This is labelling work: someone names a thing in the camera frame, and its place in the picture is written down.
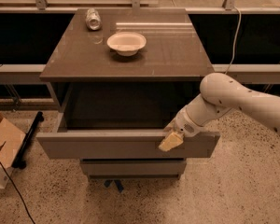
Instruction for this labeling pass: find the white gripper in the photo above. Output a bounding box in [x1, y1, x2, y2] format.
[159, 107, 203, 151]

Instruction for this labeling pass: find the grey top drawer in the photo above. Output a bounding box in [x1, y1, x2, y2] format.
[37, 82, 220, 160]

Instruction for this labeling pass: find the grey drawer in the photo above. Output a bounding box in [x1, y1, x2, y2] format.
[37, 82, 220, 160]
[80, 159, 186, 177]

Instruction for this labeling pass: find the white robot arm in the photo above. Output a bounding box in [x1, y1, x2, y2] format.
[159, 73, 280, 151]

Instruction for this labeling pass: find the grey drawer cabinet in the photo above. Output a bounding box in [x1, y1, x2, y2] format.
[40, 9, 213, 179]

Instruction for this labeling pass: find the grey bottom drawer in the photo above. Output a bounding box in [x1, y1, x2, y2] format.
[80, 159, 186, 177]

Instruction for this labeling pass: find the blue tape cross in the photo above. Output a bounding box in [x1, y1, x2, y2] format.
[104, 179, 125, 193]

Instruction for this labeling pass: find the white paper bowl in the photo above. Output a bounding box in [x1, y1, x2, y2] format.
[107, 32, 147, 57]

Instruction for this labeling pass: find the silver crushed can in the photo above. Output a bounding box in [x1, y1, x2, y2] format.
[85, 8, 102, 31]

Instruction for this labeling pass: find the cardboard box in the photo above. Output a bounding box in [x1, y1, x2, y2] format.
[0, 112, 25, 189]

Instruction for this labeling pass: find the white cable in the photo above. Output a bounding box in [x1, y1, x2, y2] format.
[224, 7, 243, 76]

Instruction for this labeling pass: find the black cable on floor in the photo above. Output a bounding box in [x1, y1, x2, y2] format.
[0, 148, 36, 224]

